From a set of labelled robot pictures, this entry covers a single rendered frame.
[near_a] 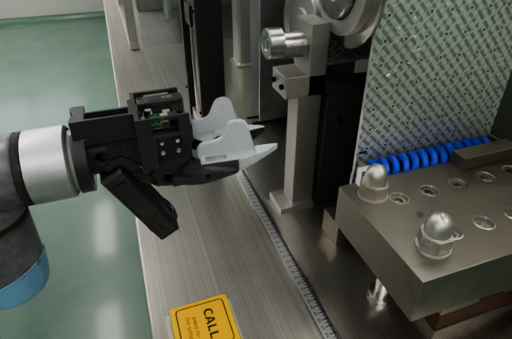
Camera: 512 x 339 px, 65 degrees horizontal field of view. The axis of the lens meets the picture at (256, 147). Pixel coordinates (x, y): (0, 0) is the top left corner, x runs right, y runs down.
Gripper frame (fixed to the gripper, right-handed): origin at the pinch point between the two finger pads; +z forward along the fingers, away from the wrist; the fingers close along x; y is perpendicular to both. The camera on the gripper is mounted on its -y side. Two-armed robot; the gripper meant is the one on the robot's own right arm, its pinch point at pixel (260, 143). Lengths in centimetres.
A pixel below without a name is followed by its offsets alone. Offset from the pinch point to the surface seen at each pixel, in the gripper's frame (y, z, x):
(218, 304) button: -16.5, -8.0, -7.7
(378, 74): 6.9, 15.2, -0.1
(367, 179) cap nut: -3.1, 11.0, -6.9
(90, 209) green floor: -109, -41, 138
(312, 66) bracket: 5.9, 10.1, 7.2
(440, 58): 7.8, 24.3, 0.0
